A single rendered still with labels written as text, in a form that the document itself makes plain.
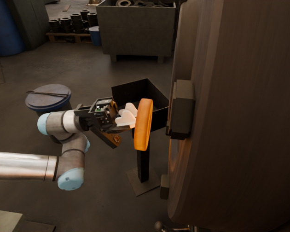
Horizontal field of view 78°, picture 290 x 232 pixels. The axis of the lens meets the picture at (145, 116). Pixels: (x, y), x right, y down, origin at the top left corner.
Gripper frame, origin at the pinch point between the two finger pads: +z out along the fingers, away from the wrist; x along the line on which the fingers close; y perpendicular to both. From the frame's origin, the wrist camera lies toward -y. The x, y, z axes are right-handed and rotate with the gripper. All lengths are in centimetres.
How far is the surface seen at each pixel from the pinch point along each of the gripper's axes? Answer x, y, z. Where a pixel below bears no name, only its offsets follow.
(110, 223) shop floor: -3, -76, -42
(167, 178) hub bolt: -29.4, 16.8, 12.0
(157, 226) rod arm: -29.1, 3.7, 8.2
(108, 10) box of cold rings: 211, 12, -81
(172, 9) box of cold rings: 217, -8, -3
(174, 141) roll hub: -22.1, 14.0, 11.9
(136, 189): 20, -78, -30
